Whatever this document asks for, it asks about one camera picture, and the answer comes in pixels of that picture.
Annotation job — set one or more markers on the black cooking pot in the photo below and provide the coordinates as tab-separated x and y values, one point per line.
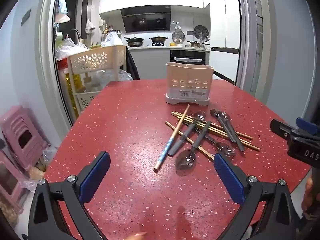
158	40

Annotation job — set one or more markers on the beige plastic basket cart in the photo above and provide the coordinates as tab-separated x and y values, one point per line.
95	57

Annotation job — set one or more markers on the black wok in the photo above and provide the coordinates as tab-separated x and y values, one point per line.
134	41

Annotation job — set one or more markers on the metal strainer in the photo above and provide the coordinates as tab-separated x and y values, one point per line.
178	37

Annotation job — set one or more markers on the grey sliding door frame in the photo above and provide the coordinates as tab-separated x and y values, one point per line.
250	55

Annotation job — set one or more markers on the black hanging cloth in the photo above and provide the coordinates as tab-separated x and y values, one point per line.
131	65

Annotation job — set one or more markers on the round hanging steamer rack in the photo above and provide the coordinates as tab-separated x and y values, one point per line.
201	32

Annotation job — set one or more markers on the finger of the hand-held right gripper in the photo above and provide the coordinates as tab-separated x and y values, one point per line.
306	125
280	127

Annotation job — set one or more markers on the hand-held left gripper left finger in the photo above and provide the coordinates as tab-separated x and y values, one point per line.
96	177

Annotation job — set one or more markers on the blue patterned chopstick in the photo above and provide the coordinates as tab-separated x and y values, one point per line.
167	146

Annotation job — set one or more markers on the small metal saucepan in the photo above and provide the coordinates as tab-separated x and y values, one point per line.
196	44

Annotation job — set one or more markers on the yellow cooking oil bottle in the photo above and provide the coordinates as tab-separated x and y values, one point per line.
73	82

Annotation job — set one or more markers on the black built-in oven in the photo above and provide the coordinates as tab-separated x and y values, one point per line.
187	55

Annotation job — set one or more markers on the hanging clear plastic bag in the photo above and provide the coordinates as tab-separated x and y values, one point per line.
90	26

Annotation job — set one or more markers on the black range hood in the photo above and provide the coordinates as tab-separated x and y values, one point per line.
146	21

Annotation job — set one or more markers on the beige utensil holder grey base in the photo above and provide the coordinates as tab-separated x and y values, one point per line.
187	72

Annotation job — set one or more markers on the crumpled clear plastic bags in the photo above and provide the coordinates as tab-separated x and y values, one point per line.
67	50

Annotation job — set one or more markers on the person's right hand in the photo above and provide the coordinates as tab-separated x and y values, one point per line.
308	192

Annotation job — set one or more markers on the white plastic bag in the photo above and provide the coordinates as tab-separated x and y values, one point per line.
112	40

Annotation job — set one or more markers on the white refrigerator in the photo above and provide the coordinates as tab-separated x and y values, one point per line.
222	17

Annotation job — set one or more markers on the bamboo chopstick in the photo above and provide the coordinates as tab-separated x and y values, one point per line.
240	135
250	146
217	131
170	125

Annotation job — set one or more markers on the metal kitchen faucet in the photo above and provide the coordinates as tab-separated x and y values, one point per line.
75	33

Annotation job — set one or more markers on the person's left hand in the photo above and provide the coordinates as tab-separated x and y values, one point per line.
136	236

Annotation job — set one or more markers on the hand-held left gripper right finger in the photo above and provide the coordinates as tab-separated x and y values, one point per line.
228	177

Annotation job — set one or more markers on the pink plastic stool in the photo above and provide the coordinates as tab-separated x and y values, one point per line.
22	130
10	180

